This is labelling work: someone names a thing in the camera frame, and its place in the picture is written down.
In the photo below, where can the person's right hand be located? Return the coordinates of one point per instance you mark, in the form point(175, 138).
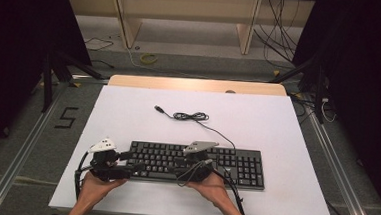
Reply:
point(212, 189)

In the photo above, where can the person's left hand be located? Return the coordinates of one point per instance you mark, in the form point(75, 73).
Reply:
point(95, 190)

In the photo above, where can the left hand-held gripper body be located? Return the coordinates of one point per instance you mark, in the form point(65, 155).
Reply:
point(108, 166)

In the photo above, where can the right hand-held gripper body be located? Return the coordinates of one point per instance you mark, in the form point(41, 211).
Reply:
point(196, 164)

